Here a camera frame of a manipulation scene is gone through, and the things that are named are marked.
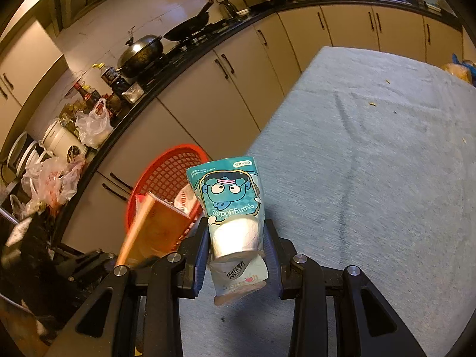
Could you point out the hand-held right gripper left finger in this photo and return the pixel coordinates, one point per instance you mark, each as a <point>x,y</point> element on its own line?
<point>202,253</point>

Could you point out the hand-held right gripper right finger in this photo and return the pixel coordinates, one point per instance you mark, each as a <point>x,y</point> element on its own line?
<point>270,245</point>

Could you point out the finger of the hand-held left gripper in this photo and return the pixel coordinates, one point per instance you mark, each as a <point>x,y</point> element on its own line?
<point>93,264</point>

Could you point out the orange box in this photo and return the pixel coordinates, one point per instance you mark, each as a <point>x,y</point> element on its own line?
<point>160,227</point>

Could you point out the red and white packet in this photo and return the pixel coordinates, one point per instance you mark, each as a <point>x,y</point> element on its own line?
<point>186,202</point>

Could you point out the teal cartoon tissue pack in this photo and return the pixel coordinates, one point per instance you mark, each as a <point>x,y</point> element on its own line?
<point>230,193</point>

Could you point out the red plastic mesh basket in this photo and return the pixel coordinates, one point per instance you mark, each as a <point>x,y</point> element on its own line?
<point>163,163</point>

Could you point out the person's left forearm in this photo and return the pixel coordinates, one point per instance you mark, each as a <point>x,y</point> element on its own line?
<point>18,327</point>

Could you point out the crumpled white plastic bags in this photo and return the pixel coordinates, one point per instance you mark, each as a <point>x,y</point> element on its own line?
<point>52,180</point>

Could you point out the blue-grey tablecloth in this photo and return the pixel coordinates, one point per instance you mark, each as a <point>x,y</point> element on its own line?
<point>372,174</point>

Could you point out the stack of white plates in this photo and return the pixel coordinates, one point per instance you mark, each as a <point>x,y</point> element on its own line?
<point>22,152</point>

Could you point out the white electric cooker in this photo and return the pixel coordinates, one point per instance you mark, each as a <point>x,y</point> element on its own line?
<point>61,139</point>

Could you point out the white plastic bag red print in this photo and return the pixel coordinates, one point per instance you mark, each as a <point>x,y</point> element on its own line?
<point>95,124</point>

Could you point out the beige base cabinets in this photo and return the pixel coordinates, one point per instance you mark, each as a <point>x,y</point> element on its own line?
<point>208,96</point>

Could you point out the brown sauce bottle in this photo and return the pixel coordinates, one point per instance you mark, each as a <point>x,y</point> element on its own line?
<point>87,95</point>

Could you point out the small seasoning container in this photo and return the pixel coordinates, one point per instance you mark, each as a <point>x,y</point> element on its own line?
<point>134,93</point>

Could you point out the dark bottle yellow cap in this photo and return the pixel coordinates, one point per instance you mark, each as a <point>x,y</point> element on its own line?
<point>111,78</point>

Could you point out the black kitchen countertop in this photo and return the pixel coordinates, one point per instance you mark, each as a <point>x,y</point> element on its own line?
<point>208,54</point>

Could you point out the black gas stove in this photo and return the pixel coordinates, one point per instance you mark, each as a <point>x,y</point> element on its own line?
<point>174,50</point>

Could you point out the lidded steel wok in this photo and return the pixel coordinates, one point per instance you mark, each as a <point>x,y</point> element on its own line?
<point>141,54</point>

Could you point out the black frying wok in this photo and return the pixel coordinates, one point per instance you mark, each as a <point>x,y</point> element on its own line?
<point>186,28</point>

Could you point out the steel kettle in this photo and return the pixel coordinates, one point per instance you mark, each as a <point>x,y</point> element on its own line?
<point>227,8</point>

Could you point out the beige wall cabinet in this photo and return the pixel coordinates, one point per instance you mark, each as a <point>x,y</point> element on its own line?
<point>29,67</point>

